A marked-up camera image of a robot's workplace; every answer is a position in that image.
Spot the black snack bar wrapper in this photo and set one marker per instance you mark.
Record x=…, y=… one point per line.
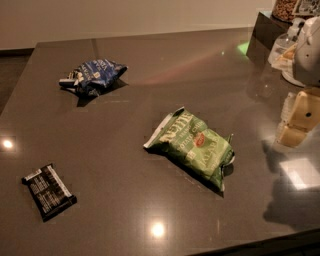
x=48, y=191

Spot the black counter stand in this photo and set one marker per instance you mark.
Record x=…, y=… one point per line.
x=265, y=32

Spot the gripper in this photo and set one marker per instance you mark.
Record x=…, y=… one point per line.
x=308, y=55

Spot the clear snack container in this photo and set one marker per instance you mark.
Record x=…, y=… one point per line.
x=307, y=8

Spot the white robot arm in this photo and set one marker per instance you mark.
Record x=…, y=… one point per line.
x=306, y=61

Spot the jar of nuts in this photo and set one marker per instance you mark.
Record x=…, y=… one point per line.
x=283, y=10

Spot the green jalapeno chip bag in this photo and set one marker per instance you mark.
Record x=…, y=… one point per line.
x=188, y=140

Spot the blue chip bag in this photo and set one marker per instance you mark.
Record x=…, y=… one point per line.
x=93, y=77

